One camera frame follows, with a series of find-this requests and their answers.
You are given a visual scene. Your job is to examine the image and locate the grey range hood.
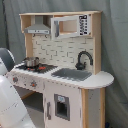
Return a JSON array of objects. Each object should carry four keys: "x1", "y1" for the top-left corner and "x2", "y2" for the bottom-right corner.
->
[{"x1": 24, "y1": 15, "x2": 51, "y2": 35}]

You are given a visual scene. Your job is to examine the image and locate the right red stove knob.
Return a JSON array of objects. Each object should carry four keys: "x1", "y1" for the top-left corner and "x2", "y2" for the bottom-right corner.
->
[{"x1": 30, "y1": 81, "x2": 37, "y2": 88}]

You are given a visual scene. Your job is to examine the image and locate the wooden toy kitchen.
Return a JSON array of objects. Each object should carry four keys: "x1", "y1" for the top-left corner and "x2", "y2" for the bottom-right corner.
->
[{"x1": 7, "y1": 11, "x2": 114, "y2": 128}]

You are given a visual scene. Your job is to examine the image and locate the white cabinet door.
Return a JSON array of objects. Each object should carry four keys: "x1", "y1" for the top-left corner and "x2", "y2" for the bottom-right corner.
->
[{"x1": 44, "y1": 82, "x2": 82, "y2": 128}]

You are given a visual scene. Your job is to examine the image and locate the grey toy sink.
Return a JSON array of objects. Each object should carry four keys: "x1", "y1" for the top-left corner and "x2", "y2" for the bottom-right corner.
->
[{"x1": 52, "y1": 68, "x2": 92, "y2": 81}]

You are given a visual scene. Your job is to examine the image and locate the black toy faucet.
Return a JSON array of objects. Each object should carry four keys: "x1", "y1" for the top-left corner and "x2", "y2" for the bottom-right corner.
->
[{"x1": 75, "y1": 51, "x2": 93, "y2": 70}]

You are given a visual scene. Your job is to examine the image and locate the white microwave door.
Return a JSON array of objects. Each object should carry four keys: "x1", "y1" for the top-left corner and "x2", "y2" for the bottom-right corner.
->
[{"x1": 51, "y1": 14, "x2": 91, "y2": 40}]

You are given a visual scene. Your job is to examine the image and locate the black toy stovetop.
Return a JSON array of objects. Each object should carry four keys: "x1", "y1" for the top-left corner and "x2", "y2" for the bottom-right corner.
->
[{"x1": 18, "y1": 63, "x2": 55, "y2": 74}]

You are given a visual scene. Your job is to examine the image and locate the red stove knob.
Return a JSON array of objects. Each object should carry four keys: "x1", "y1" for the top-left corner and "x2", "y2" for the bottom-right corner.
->
[
  {"x1": 30, "y1": 81, "x2": 37, "y2": 88},
  {"x1": 13, "y1": 77, "x2": 18, "y2": 83}
]

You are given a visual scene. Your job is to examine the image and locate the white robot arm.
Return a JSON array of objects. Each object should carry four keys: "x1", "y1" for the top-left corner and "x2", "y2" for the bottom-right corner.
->
[{"x1": 0, "y1": 48, "x2": 31, "y2": 128}]

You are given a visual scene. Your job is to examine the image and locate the left red stove knob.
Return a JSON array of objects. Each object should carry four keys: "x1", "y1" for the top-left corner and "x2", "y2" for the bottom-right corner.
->
[{"x1": 13, "y1": 77, "x2": 18, "y2": 83}]

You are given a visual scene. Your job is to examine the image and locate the small metal pot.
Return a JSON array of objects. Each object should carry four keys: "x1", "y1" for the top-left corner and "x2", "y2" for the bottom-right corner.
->
[{"x1": 23, "y1": 57, "x2": 39, "y2": 67}]

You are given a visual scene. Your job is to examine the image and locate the grey backdrop curtain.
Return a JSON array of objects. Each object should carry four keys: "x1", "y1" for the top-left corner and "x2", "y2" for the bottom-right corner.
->
[{"x1": 0, "y1": 0, "x2": 128, "y2": 128}]

